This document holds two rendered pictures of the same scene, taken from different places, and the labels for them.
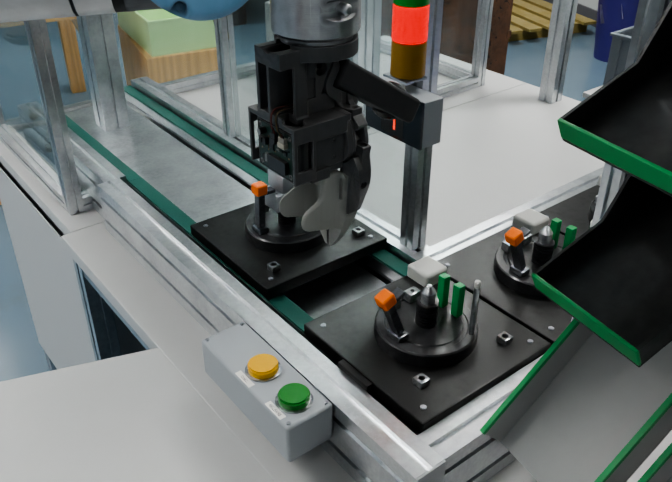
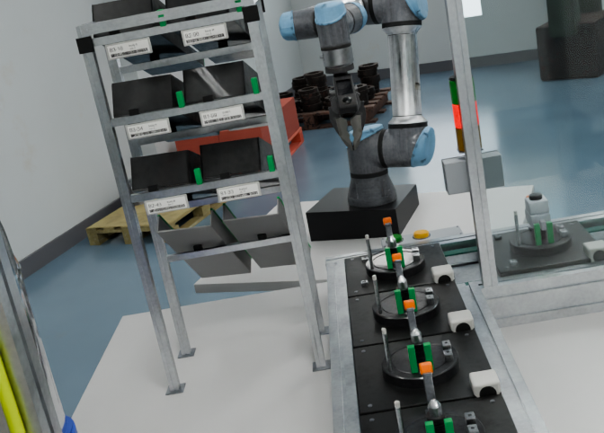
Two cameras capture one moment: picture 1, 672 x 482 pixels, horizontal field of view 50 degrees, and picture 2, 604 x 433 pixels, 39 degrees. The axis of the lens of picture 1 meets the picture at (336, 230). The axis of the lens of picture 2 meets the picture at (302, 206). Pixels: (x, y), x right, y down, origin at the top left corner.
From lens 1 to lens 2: 2.50 m
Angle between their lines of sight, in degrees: 113
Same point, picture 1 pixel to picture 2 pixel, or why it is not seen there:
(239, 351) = (440, 232)
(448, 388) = (354, 266)
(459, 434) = (333, 269)
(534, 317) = (370, 297)
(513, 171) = not seen: outside the picture
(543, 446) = (289, 259)
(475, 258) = (444, 295)
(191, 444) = not seen: hidden behind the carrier
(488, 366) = (354, 278)
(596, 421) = (272, 251)
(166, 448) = not seen: hidden behind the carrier
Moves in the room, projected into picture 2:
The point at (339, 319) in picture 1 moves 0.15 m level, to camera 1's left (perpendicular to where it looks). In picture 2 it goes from (432, 250) to (462, 227)
